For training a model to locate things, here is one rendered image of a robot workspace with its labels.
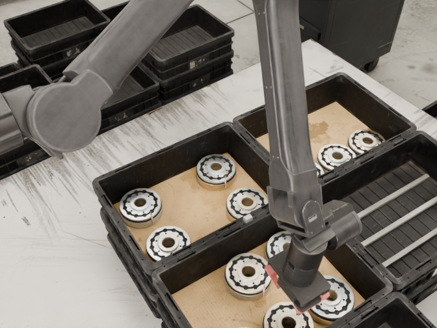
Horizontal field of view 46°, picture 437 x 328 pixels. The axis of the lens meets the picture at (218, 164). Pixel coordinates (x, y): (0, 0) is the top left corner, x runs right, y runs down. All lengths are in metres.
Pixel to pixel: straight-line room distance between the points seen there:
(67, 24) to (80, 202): 1.35
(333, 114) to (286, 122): 0.82
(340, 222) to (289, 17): 0.34
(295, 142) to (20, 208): 0.97
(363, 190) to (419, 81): 1.92
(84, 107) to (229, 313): 0.66
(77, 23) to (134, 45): 2.05
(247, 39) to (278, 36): 2.64
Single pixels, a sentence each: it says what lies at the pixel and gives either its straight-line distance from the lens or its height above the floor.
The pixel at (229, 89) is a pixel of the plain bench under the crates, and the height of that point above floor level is 0.70.
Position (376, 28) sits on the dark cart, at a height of 0.35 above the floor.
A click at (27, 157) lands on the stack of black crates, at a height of 0.41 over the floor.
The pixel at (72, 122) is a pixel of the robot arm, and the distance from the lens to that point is 0.60.
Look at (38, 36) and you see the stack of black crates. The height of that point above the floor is 0.49.
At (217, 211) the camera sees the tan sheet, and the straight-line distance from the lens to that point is 1.29.
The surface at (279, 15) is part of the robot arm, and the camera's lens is 0.77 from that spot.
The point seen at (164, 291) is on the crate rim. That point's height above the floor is 0.93.
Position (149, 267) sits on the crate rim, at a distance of 1.09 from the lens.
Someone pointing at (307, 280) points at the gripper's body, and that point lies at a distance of 0.90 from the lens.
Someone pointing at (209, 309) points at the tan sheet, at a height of 0.83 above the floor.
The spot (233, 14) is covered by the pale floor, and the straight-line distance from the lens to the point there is 3.65.
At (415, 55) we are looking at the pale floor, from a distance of 3.47.
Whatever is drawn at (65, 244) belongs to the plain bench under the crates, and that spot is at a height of 0.70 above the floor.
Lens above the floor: 1.84
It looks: 46 degrees down
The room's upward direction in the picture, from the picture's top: straight up
